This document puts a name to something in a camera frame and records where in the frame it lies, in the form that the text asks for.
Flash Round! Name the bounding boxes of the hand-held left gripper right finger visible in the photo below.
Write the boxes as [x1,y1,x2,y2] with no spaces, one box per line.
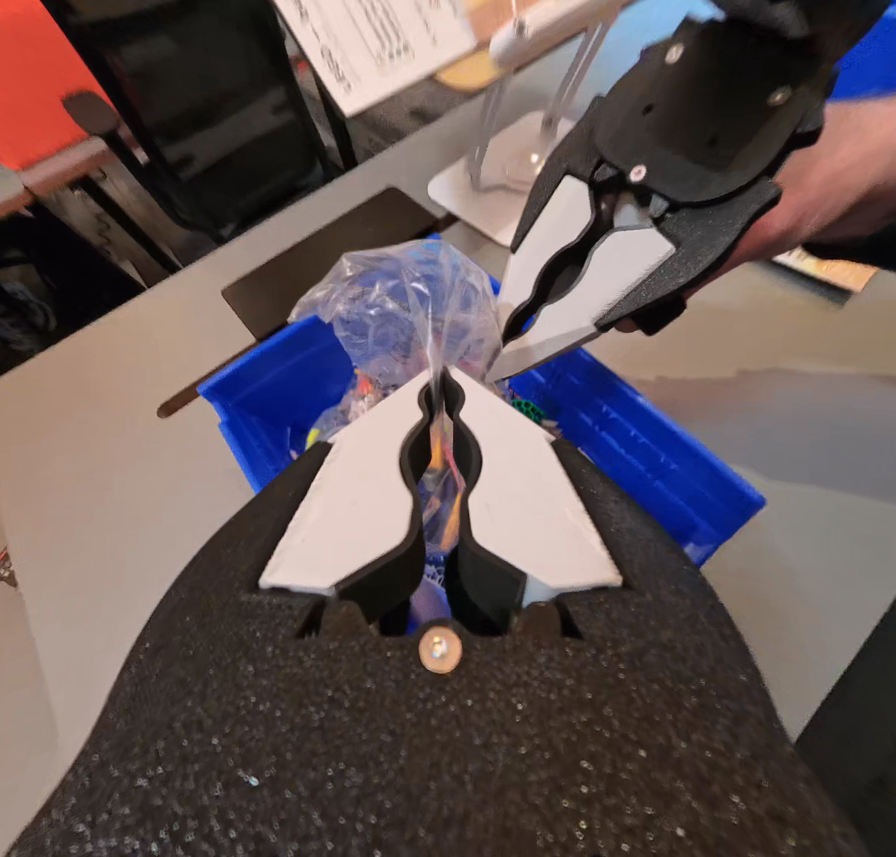
[443,367,624,635]

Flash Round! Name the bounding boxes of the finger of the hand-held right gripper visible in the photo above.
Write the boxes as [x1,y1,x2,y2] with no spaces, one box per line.
[485,226,678,384]
[497,173,597,345]

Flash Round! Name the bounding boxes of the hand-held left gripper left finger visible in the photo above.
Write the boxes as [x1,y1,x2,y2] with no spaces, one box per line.
[258,369,441,627]

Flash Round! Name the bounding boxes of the blue plastic bin with sticker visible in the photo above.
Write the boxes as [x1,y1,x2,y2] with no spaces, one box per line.
[198,234,767,567]

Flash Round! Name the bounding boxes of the clear bag of rods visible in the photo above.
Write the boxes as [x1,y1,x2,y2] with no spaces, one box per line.
[289,237,506,586]

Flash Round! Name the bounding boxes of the colourful printed toy package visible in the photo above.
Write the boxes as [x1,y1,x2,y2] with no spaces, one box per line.
[773,248,881,296]

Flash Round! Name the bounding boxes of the person's right forearm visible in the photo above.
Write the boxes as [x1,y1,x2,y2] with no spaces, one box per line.
[801,230,896,273]

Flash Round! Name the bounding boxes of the person's right hand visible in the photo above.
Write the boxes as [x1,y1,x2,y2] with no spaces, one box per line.
[688,96,896,293]

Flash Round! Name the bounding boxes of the white book stand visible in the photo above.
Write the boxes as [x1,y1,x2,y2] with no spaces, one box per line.
[427,0,666,248]

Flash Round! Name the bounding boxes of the black table inset panel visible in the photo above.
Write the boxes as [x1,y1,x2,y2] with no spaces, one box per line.
[223,187,456,340]

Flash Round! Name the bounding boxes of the white printed instruction sheet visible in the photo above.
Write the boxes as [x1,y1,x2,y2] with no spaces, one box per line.
[248,0,484,118]

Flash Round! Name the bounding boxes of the black mesh office chair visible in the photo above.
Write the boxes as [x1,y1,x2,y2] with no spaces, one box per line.
[28,0,337,242]

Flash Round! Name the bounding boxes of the grey background table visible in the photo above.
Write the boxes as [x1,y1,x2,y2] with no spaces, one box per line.
[0,136,141,216]

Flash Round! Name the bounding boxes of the orange plastic bin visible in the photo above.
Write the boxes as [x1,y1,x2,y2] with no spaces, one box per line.
[0,0,116,172]

